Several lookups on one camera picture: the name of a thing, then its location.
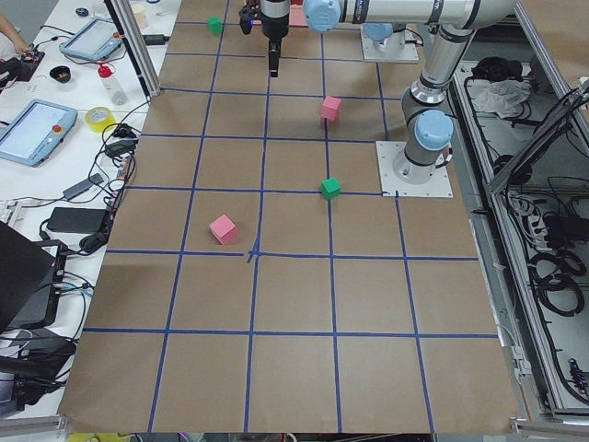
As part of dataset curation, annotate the pink cube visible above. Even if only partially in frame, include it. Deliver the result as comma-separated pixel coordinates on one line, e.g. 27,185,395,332
320,96,342,122
209,214,237,245

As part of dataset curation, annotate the pink cube far side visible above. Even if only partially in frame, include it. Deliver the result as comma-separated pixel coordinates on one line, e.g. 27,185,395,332
209,214,237,245

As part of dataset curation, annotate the red cap squeeze bottle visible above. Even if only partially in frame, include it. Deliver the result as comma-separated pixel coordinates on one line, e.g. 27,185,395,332
98,62,129,106

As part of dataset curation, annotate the pink plastic bin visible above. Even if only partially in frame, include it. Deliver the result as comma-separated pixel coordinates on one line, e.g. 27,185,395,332
289,5,306,27

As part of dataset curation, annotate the yellow tape roll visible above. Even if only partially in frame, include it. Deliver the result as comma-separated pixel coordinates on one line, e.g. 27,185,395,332
85,106,116,133

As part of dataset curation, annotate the teach pendant far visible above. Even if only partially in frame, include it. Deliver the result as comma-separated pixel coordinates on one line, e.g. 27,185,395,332
59,18,122,63

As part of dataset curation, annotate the teach pendant near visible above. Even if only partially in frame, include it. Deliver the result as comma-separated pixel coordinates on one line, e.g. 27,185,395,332
1,99,78,167

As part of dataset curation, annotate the black bowl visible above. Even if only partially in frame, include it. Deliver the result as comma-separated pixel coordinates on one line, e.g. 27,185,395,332
50,65,72,84

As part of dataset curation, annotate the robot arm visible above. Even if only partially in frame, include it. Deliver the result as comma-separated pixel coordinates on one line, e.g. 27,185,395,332
303,0,515,165
362,23,407,52

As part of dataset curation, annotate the white cloth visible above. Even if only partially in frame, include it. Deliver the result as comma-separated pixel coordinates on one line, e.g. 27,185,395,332
473,80,531,119

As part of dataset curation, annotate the green cube near base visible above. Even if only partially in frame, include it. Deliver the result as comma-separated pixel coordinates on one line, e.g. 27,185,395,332
320,177,341,201

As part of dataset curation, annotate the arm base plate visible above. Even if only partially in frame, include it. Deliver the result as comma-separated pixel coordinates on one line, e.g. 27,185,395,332
375,141,453,198
361,23,419,64

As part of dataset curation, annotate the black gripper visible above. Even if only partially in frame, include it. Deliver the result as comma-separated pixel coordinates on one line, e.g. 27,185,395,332
260,0,290,77

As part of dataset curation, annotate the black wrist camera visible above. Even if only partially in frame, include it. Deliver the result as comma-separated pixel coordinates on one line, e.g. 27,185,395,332
238,0,261,35

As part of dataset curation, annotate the pink cube near centre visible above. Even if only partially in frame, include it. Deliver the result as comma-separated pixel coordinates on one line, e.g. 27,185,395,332
320,96,342,122

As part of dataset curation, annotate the teach pendant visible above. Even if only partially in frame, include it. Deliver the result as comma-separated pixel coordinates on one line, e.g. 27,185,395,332
59,18,122,63
1,99,78,167

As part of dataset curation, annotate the black laptop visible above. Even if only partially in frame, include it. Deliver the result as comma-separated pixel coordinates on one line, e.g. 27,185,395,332
1,223,66,332

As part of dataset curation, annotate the green cube far corner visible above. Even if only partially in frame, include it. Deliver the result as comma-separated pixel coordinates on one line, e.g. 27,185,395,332
206,17,224,35

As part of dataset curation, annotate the black power adapter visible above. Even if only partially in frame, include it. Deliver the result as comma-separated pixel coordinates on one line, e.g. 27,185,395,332
47,207,108,234

